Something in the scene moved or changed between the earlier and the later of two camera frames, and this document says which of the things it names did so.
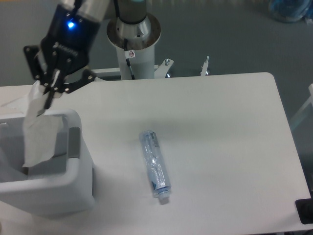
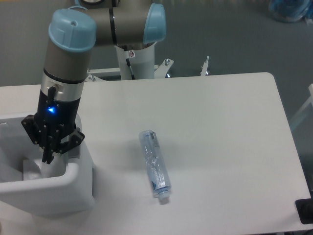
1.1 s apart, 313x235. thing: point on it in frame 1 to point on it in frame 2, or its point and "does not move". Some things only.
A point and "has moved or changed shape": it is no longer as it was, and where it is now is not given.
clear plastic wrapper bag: (43, 135) has moved or changed shape
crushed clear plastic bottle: (158, 173) does not move
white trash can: (63, 184) does not move
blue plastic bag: (290, 11) does not move
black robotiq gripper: (69, 39) to (57, 114)
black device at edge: (304, 209) does not move
